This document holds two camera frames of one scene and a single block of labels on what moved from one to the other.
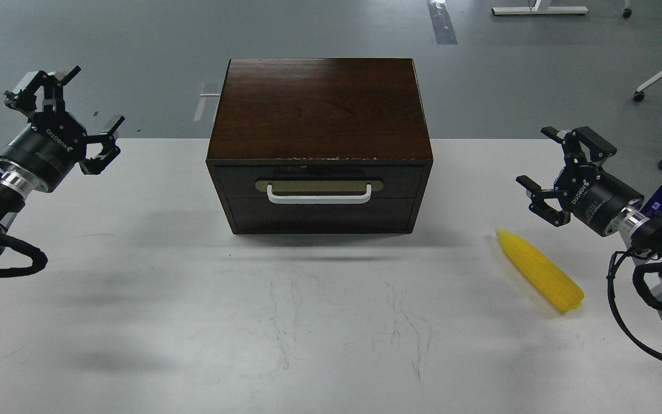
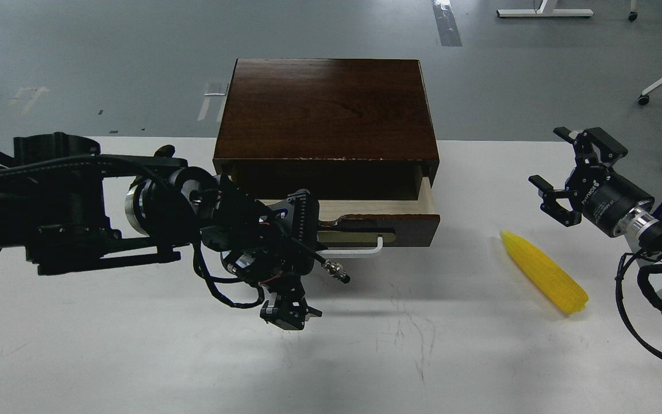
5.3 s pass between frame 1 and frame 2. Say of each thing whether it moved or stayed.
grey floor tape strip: stayed
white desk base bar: stayed
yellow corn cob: stayed
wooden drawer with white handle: moved
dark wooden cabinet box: stayed
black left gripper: moved
